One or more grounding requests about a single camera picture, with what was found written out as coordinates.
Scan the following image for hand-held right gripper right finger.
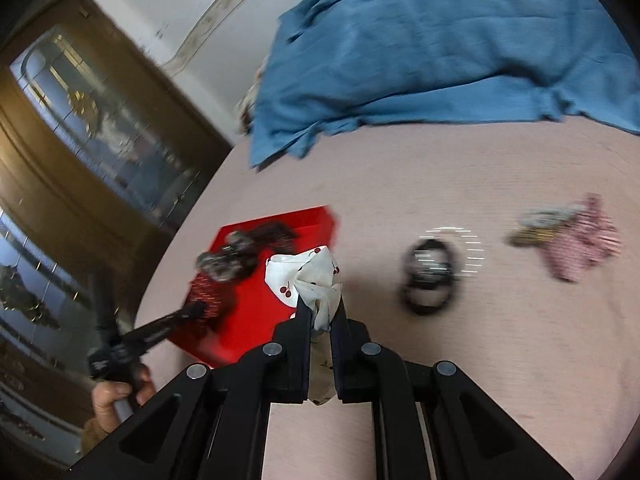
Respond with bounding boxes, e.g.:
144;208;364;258
330;296;576;480

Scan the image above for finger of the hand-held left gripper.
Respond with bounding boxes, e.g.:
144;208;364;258
94;269;117;347
125;301;209;357

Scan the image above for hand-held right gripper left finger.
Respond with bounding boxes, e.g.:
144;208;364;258
65;296;313;480

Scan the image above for dark red dotted scrunchie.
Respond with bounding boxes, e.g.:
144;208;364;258
187;267;238;333

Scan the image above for red tray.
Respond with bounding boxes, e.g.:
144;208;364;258
166;205;342;369

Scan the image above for white cherry print scrunchie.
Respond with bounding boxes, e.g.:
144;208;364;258
264;245;344;406

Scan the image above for black hair ties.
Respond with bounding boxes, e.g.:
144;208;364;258
400;238;459;316

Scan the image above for white pearl bracelet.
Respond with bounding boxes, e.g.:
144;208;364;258
419;226;486;279

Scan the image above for leopard print scrunchie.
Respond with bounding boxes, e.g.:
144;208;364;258
508;226;557;248

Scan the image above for small clear hair claw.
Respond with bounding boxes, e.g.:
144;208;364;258
519;205;582;229

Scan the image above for pink plaid scrunchie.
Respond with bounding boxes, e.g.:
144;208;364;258
540;193;623;282

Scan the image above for person's left forearm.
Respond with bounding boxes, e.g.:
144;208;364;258
80;417;120;456

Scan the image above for person's left hand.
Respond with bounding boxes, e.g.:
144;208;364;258
91;364;154;433

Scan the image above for large clear hair claw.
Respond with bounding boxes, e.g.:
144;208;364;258
195;230;258;282

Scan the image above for wooden stained glass door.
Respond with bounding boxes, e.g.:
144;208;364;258
0;0;236;463

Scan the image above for floral patterned pillow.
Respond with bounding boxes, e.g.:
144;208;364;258
234;57;267;136

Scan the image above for blue blanket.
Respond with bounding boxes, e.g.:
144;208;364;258
248;0;640;171

